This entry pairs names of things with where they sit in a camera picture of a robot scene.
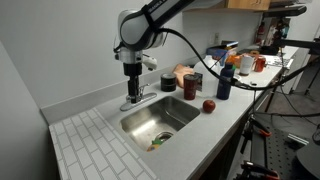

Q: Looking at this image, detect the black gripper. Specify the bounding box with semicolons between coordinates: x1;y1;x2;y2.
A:
123;62;143;104

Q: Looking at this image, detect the chrome sink tap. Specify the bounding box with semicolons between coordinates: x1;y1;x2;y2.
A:
119;83;158;112

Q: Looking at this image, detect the black cylindrical container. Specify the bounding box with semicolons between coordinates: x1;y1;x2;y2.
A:
160;72;178;93

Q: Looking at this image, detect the stainless steel sink basin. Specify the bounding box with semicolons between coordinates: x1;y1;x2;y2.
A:
119;95;201;153

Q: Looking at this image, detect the peach cloth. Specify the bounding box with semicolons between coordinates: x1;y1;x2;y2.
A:
171;63;195;89

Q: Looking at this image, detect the round sink drain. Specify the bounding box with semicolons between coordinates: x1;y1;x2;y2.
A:
154;131;175;141

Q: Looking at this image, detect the dark red tumbler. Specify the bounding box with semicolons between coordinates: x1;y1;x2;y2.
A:
182;73;200;101

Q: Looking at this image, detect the green yellow toy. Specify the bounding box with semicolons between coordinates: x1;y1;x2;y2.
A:
146;138;165;153

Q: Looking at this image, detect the white tile pattern mat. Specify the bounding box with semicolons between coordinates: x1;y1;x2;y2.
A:
48;107;158;180

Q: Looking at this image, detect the translucent plastic jug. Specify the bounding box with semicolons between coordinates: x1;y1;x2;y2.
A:
193;54;222;98

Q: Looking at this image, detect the red apple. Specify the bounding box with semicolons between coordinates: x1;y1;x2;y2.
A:
202;99;217;114

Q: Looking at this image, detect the blue box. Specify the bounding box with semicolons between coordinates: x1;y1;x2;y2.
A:
205;40;240;66

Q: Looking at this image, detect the dark blue bottle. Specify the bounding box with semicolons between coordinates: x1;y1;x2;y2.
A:
216;62;236;101

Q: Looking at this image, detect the orange container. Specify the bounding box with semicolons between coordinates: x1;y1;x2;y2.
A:
225;53;242;69

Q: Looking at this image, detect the white mug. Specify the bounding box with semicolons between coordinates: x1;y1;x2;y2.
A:
239;54;256;77

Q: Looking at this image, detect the red mug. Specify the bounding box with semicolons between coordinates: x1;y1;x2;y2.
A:
253;55;268;73

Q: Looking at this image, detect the orange black clamp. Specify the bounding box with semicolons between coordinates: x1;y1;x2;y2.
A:
239;160;281;180
248;114;273;138

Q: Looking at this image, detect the red fire extinguisher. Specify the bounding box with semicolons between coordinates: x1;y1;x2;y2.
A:
255;21;268;46

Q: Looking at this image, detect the black perforated board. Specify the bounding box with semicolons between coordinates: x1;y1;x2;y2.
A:
251;126;314;180

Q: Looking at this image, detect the black overhead stand head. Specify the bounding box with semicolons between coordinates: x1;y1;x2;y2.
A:
263;4;308;18

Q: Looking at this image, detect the silver metal bar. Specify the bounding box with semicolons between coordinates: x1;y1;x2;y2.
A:
287;133;310;146

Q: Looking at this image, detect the black horizontal stand rod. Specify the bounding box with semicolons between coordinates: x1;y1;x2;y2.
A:
279;38;320;54

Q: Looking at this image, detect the black round base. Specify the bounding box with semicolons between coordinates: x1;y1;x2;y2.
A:
291;141;320;180

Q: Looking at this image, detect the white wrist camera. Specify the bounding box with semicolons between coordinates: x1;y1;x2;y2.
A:
141;54;158;72

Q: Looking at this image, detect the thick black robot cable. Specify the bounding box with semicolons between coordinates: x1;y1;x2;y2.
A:
156;28;320;92

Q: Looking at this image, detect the wooden wall cabinet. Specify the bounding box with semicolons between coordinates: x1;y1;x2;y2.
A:
184;0;272;13

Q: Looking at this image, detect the thin black cable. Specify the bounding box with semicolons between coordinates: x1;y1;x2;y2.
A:
249;101;320;118

